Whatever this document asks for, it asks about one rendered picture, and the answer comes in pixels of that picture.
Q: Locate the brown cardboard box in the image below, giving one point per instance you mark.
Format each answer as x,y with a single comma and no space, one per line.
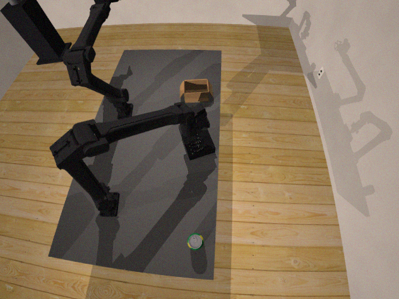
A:
201,86

